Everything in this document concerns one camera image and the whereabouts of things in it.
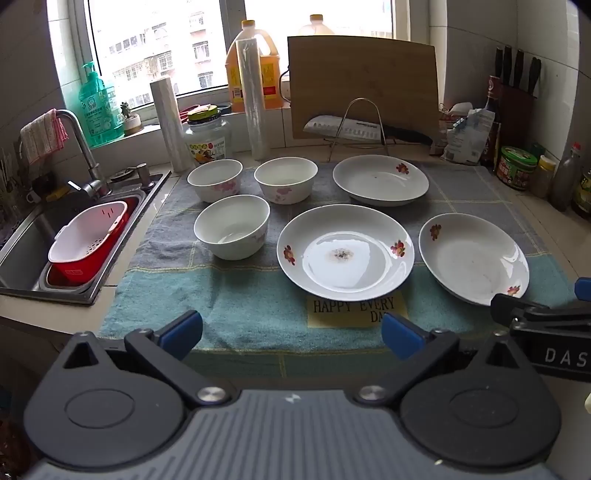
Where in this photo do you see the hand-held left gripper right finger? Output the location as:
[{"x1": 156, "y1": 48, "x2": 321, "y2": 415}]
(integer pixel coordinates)
[{"x1": 355, "y1": 313, "x2": 532, "y2": 409}]

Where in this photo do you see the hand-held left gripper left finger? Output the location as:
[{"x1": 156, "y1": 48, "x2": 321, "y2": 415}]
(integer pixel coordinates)
[{"x1": 62, "y1": 310, "x2": 232, "y2": 409}]

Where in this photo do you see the white floral plate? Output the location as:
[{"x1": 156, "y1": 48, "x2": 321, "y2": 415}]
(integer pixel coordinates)
[
  {"x1": 332, "y1": 154, "x2": 430, "y2": 207},
  {"x1": 418, "y1": 213, "x2": 530, "y2": 308},
  {"x1": 276, "y1": 204, "x2": 416, "y2": 303}
]

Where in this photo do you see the white floral bowl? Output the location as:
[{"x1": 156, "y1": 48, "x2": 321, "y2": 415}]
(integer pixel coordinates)
[
  {"x1": 193, "y1": 194, "x2": 271, "y2": 261},
  {"x1": 254, "y1": 157, "x2": 318, "y2": 205},
  {"x1": 187, "y1": 159, "x2": 244, "y2": 204}
]

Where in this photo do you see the grey and teal towel mat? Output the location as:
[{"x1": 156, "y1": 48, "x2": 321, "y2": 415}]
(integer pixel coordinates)
[{"x1": 98, "y1": 159, "x2": 578, "y2": 370}]

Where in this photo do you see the dark glass bottle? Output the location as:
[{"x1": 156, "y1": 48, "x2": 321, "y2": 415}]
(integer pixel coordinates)
[{"x1": 570, "y1": 168, "x2": 591, "y2": 220}]

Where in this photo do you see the red capped bottle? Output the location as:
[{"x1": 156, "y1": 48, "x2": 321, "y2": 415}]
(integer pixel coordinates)
[{"x1": 551, "y1": 141, "x2": 583, "y2": 210}]

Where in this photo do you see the small yellow lidded jar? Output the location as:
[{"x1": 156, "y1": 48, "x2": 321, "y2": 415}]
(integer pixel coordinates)
[{"x1": 530, "y1": 155, "x2": 557, "y2": 198}]

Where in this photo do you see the white colander basket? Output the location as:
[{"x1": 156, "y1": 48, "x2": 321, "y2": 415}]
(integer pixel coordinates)
[{"x1": 47, "y1": 200, "x2": 129, "y2": 284}]

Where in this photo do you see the green lidded jar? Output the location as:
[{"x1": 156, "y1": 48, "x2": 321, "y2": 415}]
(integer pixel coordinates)
[{"x1": 496, "y1": 146, "x2": 539, "y2": 191}]

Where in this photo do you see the white bag with blue print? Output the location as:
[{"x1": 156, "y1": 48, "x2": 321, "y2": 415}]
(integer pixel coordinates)
[{"x1": 441, "y1": 110, "x2": 497, "y2": 165}]

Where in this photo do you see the stainless steel sink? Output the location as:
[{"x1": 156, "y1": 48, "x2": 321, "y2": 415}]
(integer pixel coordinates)
[{"x1": 0, "y1": 166, "x2": 171, "y2": 306}]

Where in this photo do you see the dark knife block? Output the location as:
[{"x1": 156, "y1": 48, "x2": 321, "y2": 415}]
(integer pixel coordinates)
[{"x1": 501, "y1": 83, "x2": 539, "y2": 153}]

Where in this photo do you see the dark sauce bottle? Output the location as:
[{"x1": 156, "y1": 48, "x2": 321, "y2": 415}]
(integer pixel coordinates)
[{"x1": 482, "y1": 76, "x2": 504, "y2": 168}]

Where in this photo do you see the metal kitchen faucet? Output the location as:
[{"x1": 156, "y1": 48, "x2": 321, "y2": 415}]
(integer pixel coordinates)
[{"x1": 55, "y1": 109, "x2": 112, "y2": 199}]

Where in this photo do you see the plastic wrap roll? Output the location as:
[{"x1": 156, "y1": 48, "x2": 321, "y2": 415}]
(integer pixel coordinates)
[
  {"x1": 235, "y1": 38, "x2": 272, "y2": 161},
  {"x1": 149, "y1": 78, "x2": 195, "y2": 174}
]

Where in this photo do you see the small potted plant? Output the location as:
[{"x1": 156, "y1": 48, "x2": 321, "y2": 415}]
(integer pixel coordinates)
[{"x1": 119, "y1": 102, "x2": 143, "y2": 136}]

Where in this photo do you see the green detergent bottle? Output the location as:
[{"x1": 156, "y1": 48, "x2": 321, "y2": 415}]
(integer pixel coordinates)
[{"x1": 78, "y1": 61, "x2": 125, "y2": 148}]

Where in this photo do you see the pink and white dishcloth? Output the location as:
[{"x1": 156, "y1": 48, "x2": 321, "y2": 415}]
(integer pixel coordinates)
[{"x1": 19, "y1": 109, "x2": 69, "y2": 164}]

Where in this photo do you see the wooden cutting board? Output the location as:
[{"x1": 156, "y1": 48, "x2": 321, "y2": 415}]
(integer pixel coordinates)
[{"x1": 287, "y1": 35, "x2": 440, "y2": 144}]

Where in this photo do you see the orange cooking oil bottle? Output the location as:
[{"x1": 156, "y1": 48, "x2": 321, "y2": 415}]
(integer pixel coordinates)
[
  {"x1": 225, "y1": 19, "x2": 282, "y2": 113},
  {"x1": 295, "y1": 14, "x2": 335, "y2": 37}
]

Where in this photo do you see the steel knife with black handle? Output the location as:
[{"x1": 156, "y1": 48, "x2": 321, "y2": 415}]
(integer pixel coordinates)
[{"x1": 302, "y1": 115, "x2": 435, "y2": 146}]

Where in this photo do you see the metal wire rack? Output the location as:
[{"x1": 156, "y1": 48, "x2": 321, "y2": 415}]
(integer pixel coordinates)
[{"x1": 325, "y1": 98, "x2": 393, "y2": 162}]

